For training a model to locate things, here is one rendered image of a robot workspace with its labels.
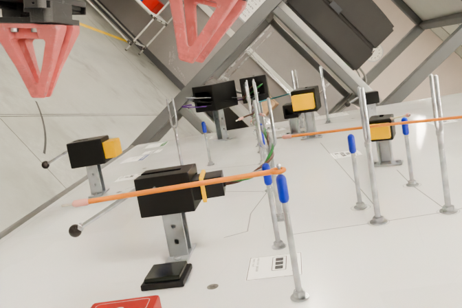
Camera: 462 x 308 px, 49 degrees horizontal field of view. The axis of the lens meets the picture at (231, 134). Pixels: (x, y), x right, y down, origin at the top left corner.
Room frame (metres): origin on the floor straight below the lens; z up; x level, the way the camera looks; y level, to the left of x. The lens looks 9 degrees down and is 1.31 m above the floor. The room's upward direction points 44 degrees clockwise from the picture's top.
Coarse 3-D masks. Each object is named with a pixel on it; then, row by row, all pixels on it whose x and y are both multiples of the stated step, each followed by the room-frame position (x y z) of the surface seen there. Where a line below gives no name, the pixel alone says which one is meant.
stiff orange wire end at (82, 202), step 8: (272, 168) 0.37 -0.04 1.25; (280, 168) 0.38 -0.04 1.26; (232, 176) 0.37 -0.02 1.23; (240, 176) 0.37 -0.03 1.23; (248, 176) 0.37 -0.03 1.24; (256, 176) 0.37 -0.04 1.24; (184, 184) 0.37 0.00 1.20; (192, 184) 0.37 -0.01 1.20; (200, 184) 0.37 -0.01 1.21; (208, 184) 0.37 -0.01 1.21; (128, 192) 0.36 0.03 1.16; (136, 192) 0.36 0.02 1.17; (144, 192) 0.36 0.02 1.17; (152, 192) 0.36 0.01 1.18; (80, 200) 0.36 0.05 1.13; (88, 200) 0.36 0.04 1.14; (96, 200) 0.36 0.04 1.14; (104, 200) 0.36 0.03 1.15
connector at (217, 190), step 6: (198, 174) 0.51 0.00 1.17; (210, 174) 0.50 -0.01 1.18; (216, 174) 0.50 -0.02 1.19; (222, 174) 0.50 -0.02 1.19; (192, 180) 0.49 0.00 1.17; (198, 180) 0.48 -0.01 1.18; (198, 186) 0.48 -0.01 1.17; (210, 186) 0.49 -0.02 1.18; (216, 186) 0.49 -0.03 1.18; (222, 186) 0.49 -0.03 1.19; (198, 192) 0.48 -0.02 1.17; (210, 192) 0.49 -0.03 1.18; (216, 192) 0.49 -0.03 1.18; (222, 192) 0.49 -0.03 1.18; (198, 198) 0.48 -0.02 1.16
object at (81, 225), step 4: (116, 200) 0.50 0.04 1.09; (120, 200) 0.50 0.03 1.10; (124, 200) 0.50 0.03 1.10; (112, 204) 0.50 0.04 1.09; (116, 204) 0.50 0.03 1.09; (104, 208) 0.50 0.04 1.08; (108, 208) 0.50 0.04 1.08; (112, 208) 0.50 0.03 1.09; (100, 212) 0.50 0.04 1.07; (104, 212) 0.50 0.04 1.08; (96, 216) 0.50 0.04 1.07; (100, 216) 0.50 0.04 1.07; (88, 220) 0.50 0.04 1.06; (92, 220) 0.50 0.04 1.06; (80, 224) 0.50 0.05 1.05; (84, 224) 0.50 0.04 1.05; (88, 224) 0.50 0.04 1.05; (80, 228) 0.50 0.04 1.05
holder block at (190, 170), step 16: (144, 176) 0.49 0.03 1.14; (160, 176) 0.48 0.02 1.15; (176, 176) 0.48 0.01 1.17; (192, 176) 0.49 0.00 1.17; (160, 192) 0.48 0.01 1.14; (176, 192) 0.48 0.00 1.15; (192, 192) 0.48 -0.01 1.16; (144, 208) 0.48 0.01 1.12; (160, 208) 0.48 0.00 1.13; (176, 208) 0.48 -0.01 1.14; (192, 208) 0.48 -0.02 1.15
